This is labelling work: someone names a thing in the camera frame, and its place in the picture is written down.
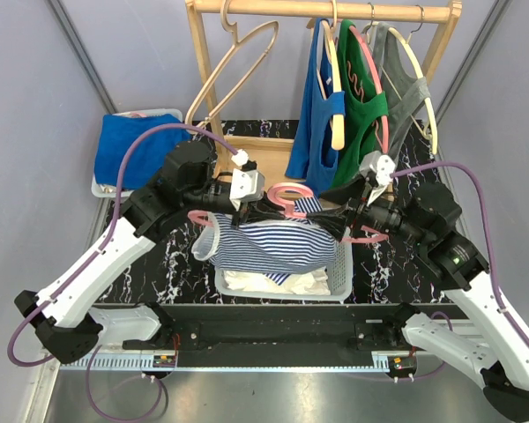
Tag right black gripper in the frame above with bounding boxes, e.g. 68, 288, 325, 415
306, 170, 431, 248

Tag blue white striped tank top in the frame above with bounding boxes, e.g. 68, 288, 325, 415
191, 212, 338, 285

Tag grey plastic laundry basket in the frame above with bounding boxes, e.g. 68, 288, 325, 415
214, 243, 354, 301

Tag wooden clothes rack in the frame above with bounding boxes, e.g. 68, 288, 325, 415
185, 1, 462, 188

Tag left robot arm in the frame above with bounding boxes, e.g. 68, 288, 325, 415
14, 141, 283, 364

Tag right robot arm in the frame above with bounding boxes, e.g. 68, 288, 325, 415
308, 182, 529, 422

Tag cream wooden hanger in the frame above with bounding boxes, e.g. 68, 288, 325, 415
293, 18, 345, 161

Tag green tank top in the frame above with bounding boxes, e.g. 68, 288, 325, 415
332, 19, 388, 188

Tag grey tank top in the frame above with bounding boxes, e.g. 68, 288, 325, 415
369, 21, 434, 177

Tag white crumpled garments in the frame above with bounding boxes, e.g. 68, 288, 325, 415
223, 269, 331, 295

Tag black marble pattern mat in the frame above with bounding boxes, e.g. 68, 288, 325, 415
98, 120, 452, 305

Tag blue folded cloth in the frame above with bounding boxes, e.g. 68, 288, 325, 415
93, 113, 192, 190

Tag small grey basket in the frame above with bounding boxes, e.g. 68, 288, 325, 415
91, 108, 190, 197

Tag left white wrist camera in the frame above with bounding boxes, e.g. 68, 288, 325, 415
229, 149, 265, 211

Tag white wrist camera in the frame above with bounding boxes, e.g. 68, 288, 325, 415
229, 149, 265, 211
359, 151, 396, 205

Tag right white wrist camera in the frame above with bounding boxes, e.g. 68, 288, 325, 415
359, 151, 396, 205

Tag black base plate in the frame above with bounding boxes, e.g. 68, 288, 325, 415
123, 303, 465, 371

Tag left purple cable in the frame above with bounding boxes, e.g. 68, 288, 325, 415
7, 123, 248, 419

